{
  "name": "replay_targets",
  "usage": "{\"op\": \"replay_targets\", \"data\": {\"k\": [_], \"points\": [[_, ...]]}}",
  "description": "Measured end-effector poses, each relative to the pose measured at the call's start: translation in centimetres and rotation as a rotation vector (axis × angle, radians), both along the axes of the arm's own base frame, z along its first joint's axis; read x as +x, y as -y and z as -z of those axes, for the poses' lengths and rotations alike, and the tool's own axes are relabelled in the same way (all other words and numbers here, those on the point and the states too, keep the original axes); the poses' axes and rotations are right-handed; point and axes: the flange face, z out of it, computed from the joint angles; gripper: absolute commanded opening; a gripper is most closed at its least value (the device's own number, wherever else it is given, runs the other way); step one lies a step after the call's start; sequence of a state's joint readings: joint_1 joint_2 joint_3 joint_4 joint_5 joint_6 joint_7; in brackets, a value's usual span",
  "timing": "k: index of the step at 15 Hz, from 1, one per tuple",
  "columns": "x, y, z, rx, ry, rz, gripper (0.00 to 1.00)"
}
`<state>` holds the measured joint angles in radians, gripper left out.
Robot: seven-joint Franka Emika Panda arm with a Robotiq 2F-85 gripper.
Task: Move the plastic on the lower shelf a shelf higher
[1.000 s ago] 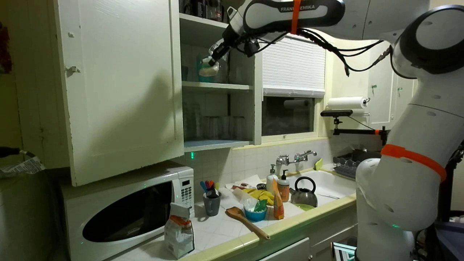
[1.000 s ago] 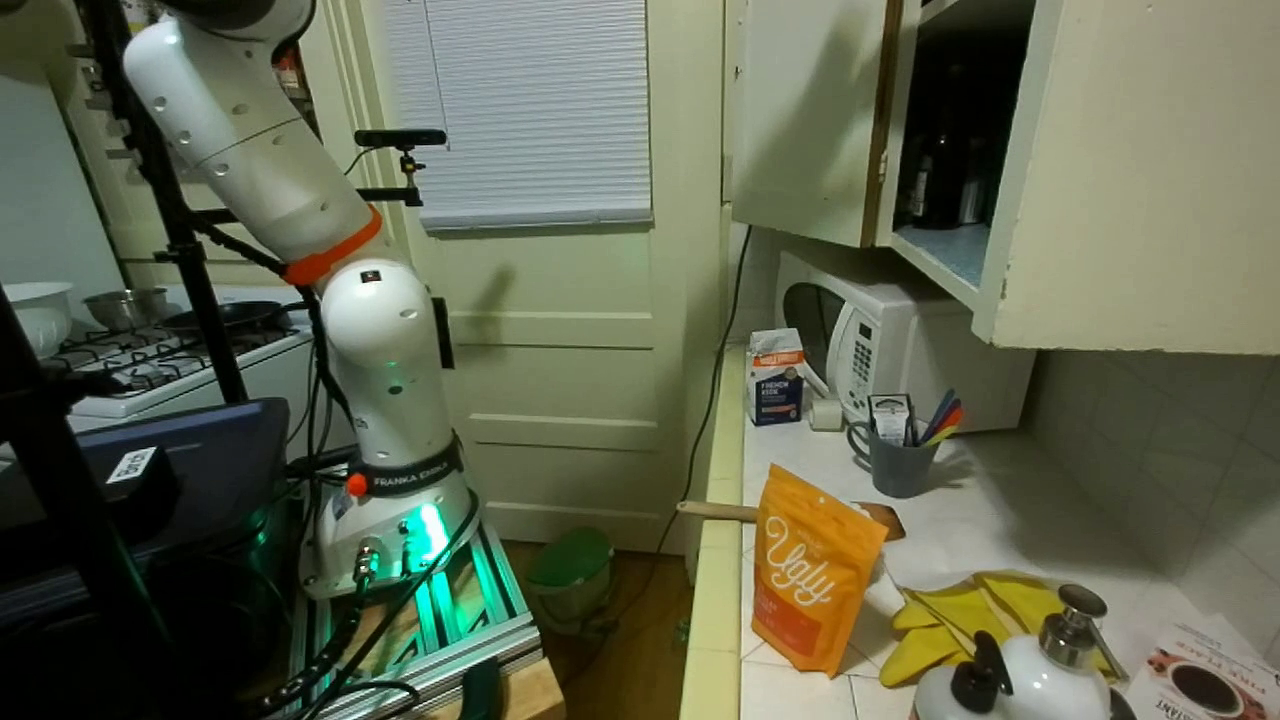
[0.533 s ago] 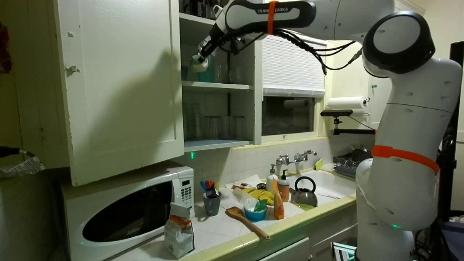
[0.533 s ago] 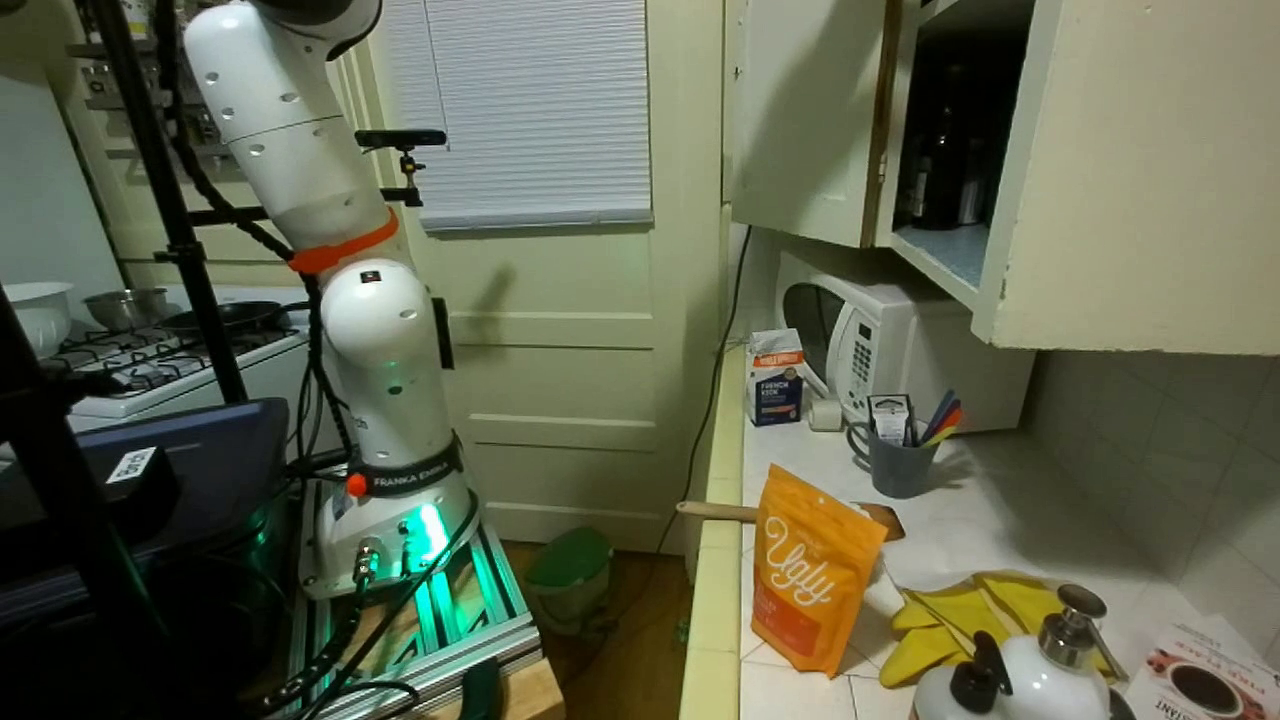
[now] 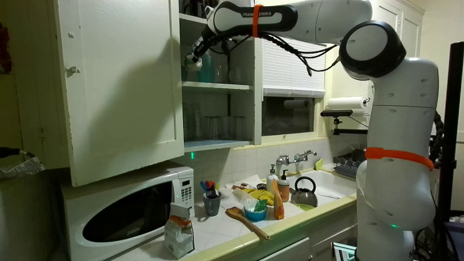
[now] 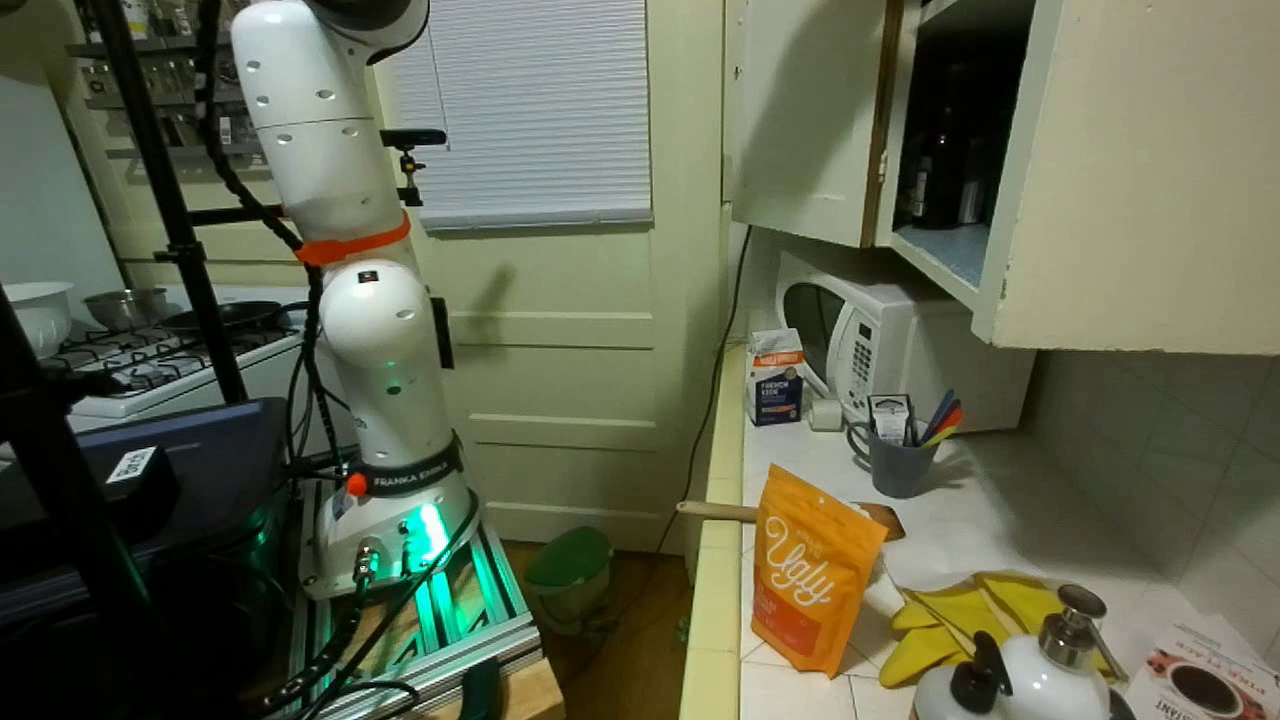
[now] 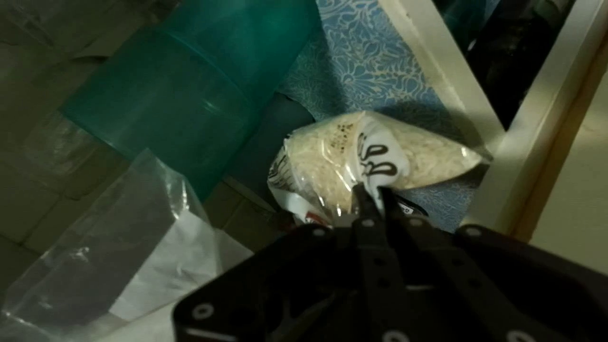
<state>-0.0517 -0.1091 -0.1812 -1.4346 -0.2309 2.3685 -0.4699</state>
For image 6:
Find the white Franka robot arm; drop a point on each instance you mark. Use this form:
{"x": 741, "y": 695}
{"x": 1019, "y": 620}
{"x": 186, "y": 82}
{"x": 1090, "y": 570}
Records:
{"x": 363, "y": 335}

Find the aluminium robot base platform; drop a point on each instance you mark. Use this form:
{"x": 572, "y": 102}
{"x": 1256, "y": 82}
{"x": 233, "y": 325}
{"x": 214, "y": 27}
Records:
{"x": 443, "y": 626}

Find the white panel door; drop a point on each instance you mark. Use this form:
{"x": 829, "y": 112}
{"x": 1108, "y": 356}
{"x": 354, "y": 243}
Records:
{"x": 572, "y": 401}

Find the small carton box orange print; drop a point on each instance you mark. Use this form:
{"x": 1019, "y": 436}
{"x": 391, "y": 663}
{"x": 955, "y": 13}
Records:
{"x": 778, "y": 385}

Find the small white container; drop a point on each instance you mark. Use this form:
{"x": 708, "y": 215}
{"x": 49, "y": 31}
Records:
{"x": 824, "y": 413}

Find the green bucket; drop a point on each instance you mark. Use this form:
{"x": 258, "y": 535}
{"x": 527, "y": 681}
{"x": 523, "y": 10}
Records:
{"x": 572, "y": 574}

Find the white microwave oven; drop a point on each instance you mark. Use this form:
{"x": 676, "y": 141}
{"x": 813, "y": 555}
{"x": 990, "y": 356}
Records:
{"x": 864, "y": 342}

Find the white window blinds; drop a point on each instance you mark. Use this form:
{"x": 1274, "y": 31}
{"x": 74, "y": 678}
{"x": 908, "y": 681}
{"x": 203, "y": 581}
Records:
{"x": 532, "y": 121}

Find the orange snack pouch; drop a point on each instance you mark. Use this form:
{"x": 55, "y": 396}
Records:
{"x": 813, "y": 574}

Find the grey utensil cup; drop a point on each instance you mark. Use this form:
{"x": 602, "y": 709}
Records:
{"x": 901, "y": 466}

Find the closed cream cabinet door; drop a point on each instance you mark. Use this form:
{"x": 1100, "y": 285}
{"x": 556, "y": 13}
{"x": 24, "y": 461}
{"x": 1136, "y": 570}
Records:
{"x": 807, "y": 121}

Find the blue pen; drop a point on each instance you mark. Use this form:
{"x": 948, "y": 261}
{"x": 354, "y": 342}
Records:
{"x": 940, "y": 408}

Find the orange pen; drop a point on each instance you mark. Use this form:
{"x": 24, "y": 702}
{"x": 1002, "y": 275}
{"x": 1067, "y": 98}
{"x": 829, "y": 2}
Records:
{"x": 948, "y": 427}

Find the wooden pallet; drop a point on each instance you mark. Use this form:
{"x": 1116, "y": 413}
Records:
{"x": 523, "y": 695}

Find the yellow rubber glove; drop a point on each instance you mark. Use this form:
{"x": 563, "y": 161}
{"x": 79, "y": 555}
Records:
{"x": 927, "y": 641}

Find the yellow banana plush toy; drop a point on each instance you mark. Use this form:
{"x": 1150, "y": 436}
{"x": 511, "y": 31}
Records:
{"x": 1023, "y": 600}

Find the blue case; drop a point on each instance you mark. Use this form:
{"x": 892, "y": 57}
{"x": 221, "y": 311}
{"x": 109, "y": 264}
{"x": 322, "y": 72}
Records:
{"x": 203, "y": 461}

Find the gas stove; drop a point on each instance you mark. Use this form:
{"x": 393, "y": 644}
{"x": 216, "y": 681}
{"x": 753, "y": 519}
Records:
{"x": 162, "y": 353}

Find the black tripod pole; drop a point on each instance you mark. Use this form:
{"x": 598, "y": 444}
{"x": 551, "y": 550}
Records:
{"x": 167, "y": 215}

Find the white soap dispenser black pump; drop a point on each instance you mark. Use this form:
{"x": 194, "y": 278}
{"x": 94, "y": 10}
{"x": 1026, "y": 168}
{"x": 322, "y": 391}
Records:
{"x": 1026, "y": 688}

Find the black box with white label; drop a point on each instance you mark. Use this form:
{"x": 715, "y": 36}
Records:
{"x": 134, "y": 483}

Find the small grey pot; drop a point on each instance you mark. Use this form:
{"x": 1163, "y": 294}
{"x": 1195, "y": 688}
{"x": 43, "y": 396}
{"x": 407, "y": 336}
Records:
{"x": 115, "y": 306}

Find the open cream cabinet door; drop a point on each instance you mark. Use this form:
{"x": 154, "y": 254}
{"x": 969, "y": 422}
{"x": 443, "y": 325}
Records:
{"x": 1146, "y": 174}

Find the white pot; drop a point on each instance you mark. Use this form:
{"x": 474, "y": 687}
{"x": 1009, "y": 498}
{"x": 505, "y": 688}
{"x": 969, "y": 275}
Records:
{"x": 43, "y": 313}

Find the printed paper with coffee picture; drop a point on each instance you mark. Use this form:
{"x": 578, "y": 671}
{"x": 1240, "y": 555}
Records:
{"x": 1206, "y": 672}

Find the cream wall cabinet body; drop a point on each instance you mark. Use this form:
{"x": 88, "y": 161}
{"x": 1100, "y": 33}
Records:
{"x": 940, "y": 261}

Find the black camera on stand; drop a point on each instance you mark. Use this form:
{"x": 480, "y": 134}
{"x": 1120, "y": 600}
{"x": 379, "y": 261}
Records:
{"x": 415, "y": 138}

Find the black metal frame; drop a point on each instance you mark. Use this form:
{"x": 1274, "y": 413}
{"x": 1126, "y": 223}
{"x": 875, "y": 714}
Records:
{"x": 55, "y": 507}

